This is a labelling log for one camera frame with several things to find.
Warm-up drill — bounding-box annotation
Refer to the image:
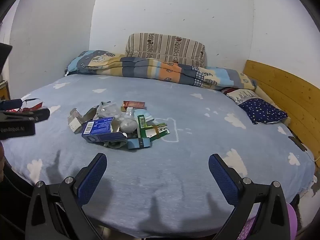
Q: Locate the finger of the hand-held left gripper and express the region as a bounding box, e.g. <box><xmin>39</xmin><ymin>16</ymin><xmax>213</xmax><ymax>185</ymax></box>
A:
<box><xmin>0</xmin><ymin>107</ymin><xmax>50</xmax><ymax>124</ymax></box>
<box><xmin>0</xmin><ymin>99</ymin><xmax>22</xmax><ymax>111</ymax></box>

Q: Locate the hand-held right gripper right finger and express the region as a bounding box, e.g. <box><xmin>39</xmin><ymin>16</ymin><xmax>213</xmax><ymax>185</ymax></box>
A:
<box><xmin>208</xmin><ymin>154</ymin><xmax>292</xmax><ymax>240</ymax></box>

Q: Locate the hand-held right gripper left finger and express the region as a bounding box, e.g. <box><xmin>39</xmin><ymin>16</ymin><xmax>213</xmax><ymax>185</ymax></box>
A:
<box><xmin>25</xmin><ymin>152</ymin><xmax>108</xmax><ymax>240</ymax></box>

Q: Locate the red cigarette pack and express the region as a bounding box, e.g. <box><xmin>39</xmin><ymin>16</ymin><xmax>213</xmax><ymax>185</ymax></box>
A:
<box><xmin>121</xmin><ymin>100</ymin><xmax>146</xmax><ymax>112</ymax></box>

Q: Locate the red ribbon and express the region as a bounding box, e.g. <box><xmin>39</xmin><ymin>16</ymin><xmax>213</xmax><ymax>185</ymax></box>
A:
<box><xmin>20</xmin><ymin>98</ymin><xmax>44</xmax><ymax>112</ymax></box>

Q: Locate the brown cabinet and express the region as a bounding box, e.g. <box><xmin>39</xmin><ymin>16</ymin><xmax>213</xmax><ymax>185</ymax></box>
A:
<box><xmin>0</xmin><ymin>80</ymin><xmax>11</xmax><ymax>100</ymax></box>

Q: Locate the white and brown carton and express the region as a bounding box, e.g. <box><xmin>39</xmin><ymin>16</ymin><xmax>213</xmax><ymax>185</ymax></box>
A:
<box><xmin>67</xmin><ymin>107</ymin><xmax>97</xmax><ymax>133</ymax></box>

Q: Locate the grey crumpled wrapper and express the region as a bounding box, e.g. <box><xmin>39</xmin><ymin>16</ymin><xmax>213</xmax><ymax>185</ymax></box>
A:
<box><xmin>104</xmin><ymin>141</ymin><xmax>127</xmax><ymax>150</ymax></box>

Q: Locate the blue cloud print bed sheet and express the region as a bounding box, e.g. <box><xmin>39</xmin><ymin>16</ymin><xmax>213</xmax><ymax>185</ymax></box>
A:
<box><xmin>2</xmin><ymin>74</ymin><xmax>315</xmax><ymax>238</ymax></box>

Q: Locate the dark blue carton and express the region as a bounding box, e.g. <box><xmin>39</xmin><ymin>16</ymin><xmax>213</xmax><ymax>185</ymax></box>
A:
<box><xmin>81</xmin><ymin>117</ymin><xmax>128</xmax><ymax>143</ymax></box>

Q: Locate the small light blue carton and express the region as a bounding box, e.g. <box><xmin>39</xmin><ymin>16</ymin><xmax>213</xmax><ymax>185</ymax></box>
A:
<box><xmin>127</xmin><ymin>137</ymin><xmax>152</xmax><ymax>150</ymax></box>

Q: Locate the clear plastic bag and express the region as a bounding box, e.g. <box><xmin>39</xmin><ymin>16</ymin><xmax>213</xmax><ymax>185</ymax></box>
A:
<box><xmin>93</xmin><ymin>101</ymin><xmax>123</xmax><ymax>121</ymax></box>

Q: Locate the green and white carton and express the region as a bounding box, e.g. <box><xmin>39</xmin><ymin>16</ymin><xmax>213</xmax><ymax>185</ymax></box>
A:
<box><xmin>136</xmin><ymin>114</ymin><xmax>171</xmax><ymax>142</ymax></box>

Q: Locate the navy star and white pillow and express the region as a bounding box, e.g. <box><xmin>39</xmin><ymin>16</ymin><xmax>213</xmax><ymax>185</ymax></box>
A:
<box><xmin>221</xmin><ymin>87</ymin><xmax>288</xmax><ymax>125</ymax></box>

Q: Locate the purple dotted clothing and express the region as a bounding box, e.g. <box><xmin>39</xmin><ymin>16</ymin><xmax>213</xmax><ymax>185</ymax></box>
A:
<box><xmin>236</xmin><ymin>202</ymin><xmax>298</xmax><ymax>240</ymax></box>

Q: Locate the black phone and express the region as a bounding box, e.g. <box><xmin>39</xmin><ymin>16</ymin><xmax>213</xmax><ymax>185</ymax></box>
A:
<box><xmin>288</xmin><ymin>136</ymin><xmax>307</xmax><ymax>152</ymax></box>

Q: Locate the wooden headboard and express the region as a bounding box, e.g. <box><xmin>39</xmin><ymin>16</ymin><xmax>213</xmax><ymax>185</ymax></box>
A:
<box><xmin>243</xmin><ymin>60</ymin><xmax>320</xmax><ymax>168</ymax></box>

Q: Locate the patchwork folded quilt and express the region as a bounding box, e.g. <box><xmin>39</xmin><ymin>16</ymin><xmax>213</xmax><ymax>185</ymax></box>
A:
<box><xmin>64</xmin><ymin>50</ymin><xmax>257</xmax><ymax>90</ymax></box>

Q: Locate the beige striped pillow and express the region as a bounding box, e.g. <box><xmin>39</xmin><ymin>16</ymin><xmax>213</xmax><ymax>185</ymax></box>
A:
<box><xmin>125</xmin><ymin>33</ymin><xmax>207</xmax><ymax>67</ymax></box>

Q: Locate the white charging cable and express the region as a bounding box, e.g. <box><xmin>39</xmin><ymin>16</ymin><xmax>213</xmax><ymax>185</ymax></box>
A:
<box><xmin>304</xmin><ymin>149</ymin><xmax>318</xmax><ymax>162</ymax></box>

